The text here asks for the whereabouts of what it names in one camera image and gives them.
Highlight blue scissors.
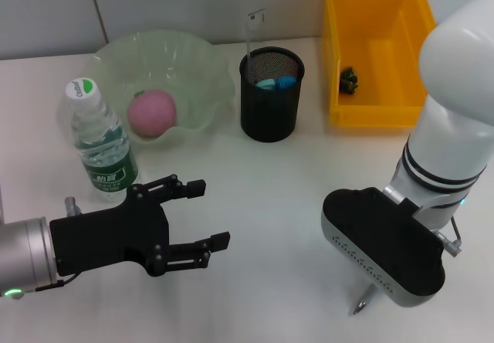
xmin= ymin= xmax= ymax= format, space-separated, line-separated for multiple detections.
xmin=254 ymin=74 xmax=297 ymax=93

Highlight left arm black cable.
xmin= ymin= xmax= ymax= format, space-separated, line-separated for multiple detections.
xmin=33 ymin=273 xmax=79 ymax=293

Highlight black mesh pen holder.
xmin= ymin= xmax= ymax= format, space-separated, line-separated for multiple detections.
xmin=238 ymin=47 xmax=306 ymax=144

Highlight green glass fruit bowl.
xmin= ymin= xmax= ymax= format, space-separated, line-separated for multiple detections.
xmin=57 ymin=29 xmax=239 ymax=153

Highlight white silver ballpoint pen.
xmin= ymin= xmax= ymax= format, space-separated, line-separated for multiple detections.
xmin=350 ymin=284 xmax=377 ymax=317

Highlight green plastic wrapper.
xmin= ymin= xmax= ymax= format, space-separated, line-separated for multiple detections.
xmin=339 ymin=66 xmax=360 ymax=96

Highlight clear plastic water bottle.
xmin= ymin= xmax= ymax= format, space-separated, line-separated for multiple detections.
xmin=63 ymin=76 xmax=140 ymax=204

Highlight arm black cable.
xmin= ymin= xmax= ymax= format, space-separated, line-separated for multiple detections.
xmin=33 ymin=273 xmax=79 ymax=293
xmin=435 ymin=219 xmax=463 ymax=258

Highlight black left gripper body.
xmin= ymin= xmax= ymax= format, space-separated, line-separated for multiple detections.
xmin=48 ymin=182 xmax=171 ymax=279

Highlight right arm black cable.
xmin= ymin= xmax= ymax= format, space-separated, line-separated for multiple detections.
xmin=435 ymin=219 xmax=463 ymax=258

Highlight yellow plastic bin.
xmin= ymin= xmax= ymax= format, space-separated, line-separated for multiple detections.
xmin=322 ymin=0 xmax=438 ymax=130

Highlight pink peach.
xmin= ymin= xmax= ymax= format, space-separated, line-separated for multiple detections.
xmin=126 ymin=90 xmax=178 ymax=139

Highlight transparent plastic ruler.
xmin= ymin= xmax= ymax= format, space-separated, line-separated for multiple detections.
xmin=244 ymin=7 xmax=267 ymax=86

